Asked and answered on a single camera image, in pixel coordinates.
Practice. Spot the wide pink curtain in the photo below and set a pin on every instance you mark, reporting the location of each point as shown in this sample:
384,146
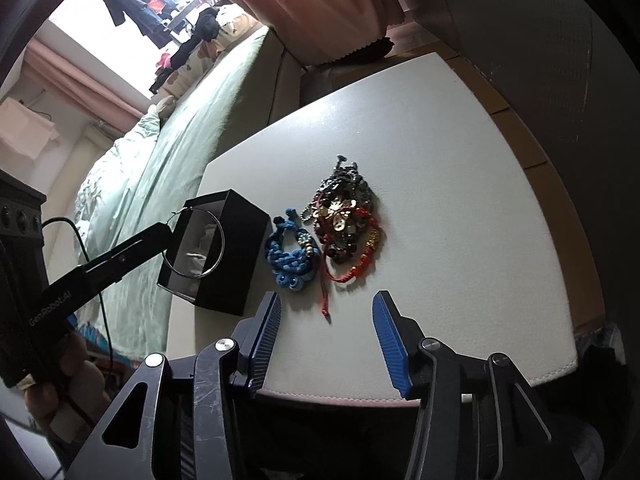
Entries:
310,5

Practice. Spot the pile of dark bead jewelry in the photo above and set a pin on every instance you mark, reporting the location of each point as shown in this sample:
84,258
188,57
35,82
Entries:
340,185

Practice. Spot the colourful patterned bed sheet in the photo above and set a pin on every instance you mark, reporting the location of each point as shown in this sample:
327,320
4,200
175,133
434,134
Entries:
95,340

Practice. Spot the printed beige window cushion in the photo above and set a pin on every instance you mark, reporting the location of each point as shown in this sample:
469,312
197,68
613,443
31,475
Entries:
235,27

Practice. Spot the pile of clothes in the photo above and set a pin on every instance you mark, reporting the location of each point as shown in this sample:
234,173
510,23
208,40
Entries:
190,45

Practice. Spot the green bed blanket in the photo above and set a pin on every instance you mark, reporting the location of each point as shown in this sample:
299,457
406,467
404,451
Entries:
200,125

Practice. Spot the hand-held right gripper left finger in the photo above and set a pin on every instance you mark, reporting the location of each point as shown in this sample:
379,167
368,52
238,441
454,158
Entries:
267,340

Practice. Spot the silver hoop bangle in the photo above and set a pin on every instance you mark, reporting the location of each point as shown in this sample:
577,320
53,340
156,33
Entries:
223,242

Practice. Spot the white bedside table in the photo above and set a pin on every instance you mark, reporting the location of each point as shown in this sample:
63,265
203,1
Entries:
450,160

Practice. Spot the person's left hand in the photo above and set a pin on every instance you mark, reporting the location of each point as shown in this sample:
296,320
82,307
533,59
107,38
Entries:
75,375

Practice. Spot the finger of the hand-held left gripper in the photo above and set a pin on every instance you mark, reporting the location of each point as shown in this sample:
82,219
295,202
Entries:
130,255

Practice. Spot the printed light green quilt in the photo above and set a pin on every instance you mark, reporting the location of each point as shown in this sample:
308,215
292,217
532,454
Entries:
115,170

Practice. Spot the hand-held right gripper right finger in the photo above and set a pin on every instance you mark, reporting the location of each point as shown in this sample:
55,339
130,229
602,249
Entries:
392,345

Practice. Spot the dark brown wardrobe panel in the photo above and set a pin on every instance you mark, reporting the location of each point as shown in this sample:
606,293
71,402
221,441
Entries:
525,60

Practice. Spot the narrow pink curtain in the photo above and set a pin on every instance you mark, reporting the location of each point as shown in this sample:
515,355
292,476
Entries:
80,80

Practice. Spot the black jewelry box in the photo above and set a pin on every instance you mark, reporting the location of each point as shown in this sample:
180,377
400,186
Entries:
235,270

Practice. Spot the beige hanging cloth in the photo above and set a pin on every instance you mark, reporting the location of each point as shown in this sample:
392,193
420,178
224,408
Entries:
25,127

